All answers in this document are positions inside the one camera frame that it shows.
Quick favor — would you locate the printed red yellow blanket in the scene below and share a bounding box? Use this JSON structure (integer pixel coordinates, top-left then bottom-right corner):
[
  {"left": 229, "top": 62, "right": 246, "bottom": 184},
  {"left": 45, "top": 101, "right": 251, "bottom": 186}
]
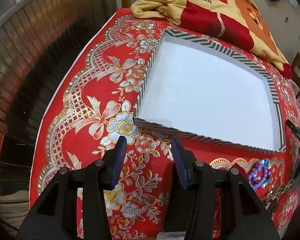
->
[{"left": 130, "top": 0, "right": 293, "bottom": 78}]

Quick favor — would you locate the purple bead bracelet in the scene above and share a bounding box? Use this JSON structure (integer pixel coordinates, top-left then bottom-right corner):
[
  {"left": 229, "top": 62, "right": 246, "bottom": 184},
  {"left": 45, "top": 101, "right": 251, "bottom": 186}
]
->
[{"left": 248, "top": 166, "right": 268, "bottom": 188}]

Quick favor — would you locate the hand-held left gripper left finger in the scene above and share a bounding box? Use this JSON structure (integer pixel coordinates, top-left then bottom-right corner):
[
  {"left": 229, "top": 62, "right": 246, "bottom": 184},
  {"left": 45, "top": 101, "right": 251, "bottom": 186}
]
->
[{"left": 16, "top": 135, "right": 128, "bottom": 240}]

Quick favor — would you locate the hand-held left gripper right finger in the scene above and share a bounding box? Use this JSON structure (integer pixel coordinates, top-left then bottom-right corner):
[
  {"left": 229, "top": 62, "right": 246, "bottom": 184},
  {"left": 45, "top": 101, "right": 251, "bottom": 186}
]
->
[{"left": 164, "top": 136, "right": 280, "bottom": 240}]

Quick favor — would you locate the striped-rim white tray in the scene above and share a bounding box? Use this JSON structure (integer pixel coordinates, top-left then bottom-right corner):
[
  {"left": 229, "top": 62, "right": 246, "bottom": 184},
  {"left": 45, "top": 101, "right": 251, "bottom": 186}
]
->
[{"left": 133, "top": 28, "right": 286, "bottom": 153}]

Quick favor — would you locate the wooden slatted cabinet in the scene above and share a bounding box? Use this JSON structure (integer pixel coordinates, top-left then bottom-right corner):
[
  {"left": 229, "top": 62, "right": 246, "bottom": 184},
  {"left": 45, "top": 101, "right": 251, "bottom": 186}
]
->
[{"left": 0, "top": 0, "right": 118, "bottom": 155}]

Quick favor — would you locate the multicolour bead bracelet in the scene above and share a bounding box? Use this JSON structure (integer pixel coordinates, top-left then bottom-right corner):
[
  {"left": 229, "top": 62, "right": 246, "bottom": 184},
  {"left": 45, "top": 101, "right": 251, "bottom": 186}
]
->
[{"left": 257, "top": 158, "right": 272, "bottom": 188}]

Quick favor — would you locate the red floral tablecloth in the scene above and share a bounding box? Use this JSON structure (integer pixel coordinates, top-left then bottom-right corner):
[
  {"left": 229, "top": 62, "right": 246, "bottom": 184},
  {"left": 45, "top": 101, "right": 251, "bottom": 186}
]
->
[{"left": 29, "top": 6, "right": 300, "bottom": 240}]

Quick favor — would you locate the wooden chair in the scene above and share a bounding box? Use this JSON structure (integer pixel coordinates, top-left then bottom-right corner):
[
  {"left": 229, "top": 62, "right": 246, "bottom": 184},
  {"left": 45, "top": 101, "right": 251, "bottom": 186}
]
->
[{"left": 290, "top": 52, "right": 300, "bottom": 98}]

